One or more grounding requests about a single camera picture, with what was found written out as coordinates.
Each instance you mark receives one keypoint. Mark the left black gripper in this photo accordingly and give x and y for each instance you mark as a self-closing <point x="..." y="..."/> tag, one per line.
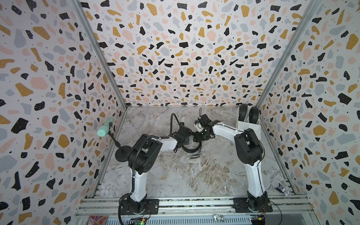
<point x="188" y="140"/>

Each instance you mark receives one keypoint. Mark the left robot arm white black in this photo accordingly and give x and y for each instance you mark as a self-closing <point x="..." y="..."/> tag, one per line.
<point x="141" y="158"/>

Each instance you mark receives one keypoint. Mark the aluminium mounting rail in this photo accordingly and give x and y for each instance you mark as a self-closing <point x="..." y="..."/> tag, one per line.
<point x="295" y="204"/>

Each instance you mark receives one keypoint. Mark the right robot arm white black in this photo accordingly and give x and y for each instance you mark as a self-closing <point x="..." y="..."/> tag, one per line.
<point x="249" y="150"/>

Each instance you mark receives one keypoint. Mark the green microphone on black stand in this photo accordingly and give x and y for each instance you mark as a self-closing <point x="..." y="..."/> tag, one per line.
<point x="107" y="128"/>

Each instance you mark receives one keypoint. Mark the pink printed card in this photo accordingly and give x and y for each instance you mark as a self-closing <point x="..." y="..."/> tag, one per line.
<point x="96" y="220"/>

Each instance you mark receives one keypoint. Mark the black belt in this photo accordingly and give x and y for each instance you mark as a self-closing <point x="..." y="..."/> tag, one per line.
<point x="242" y="112"/>
<point x="195" y="152"/>
<point x="253" y="115"/>

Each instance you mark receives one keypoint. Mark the white storage roll organizer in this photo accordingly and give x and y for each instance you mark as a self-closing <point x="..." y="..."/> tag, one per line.
<point x="245" y="125"/>

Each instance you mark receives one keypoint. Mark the small crumpled wrapper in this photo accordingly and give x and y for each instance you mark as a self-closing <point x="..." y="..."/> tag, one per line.
<point x="283" y="189"/>

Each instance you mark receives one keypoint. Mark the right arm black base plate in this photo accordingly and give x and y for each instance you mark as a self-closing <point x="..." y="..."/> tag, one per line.
<point x="241" y="205"/>

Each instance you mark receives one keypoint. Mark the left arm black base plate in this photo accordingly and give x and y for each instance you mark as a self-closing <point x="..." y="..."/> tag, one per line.
<point x="146" y="206"/>

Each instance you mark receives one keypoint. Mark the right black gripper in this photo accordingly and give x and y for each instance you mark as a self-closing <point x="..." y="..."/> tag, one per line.
<point x="197" y="138"/>

